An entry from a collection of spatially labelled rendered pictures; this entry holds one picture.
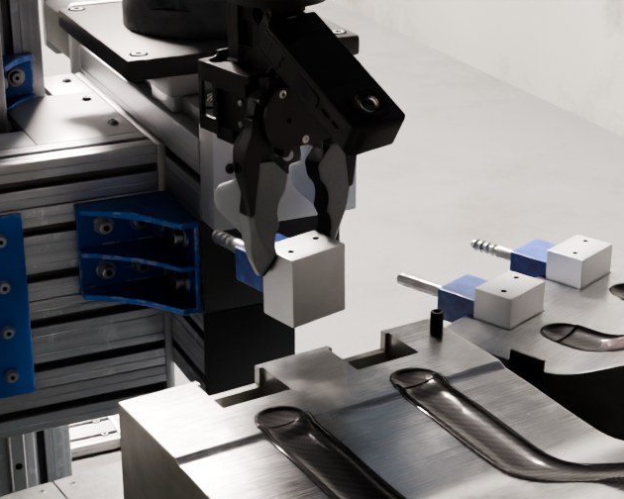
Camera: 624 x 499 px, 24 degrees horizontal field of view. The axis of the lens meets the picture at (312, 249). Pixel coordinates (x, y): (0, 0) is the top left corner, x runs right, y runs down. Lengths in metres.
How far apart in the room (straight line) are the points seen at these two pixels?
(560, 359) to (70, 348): 0.48
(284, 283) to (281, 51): 0.17
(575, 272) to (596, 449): 0.33
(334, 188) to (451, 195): 2.90
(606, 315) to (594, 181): 2.92
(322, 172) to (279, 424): 0.20
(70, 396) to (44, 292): 0.11
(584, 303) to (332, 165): 0.29
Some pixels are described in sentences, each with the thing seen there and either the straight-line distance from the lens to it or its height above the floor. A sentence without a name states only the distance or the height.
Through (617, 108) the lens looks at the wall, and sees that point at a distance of 4.55.
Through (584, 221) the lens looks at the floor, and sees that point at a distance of 3.82.
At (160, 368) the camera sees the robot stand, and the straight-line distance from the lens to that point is 1.41.
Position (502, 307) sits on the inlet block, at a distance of 1.17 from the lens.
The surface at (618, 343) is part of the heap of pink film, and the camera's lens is 1.13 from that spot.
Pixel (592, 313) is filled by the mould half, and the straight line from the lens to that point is 1.21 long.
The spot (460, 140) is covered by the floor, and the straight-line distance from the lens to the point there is 4.43.
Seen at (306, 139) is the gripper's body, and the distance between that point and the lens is 1.03.
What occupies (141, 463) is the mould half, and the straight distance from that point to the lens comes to 0.98.
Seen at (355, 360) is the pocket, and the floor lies 0.87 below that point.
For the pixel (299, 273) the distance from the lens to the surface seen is 1.04.
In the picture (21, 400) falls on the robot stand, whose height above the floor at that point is 0.72.
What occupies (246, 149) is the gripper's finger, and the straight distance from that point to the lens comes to 1.00.
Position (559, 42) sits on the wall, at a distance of 4.78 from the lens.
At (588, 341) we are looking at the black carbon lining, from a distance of 1.18.
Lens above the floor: 1.35
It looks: 22 degrees down
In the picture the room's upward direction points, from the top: straight up
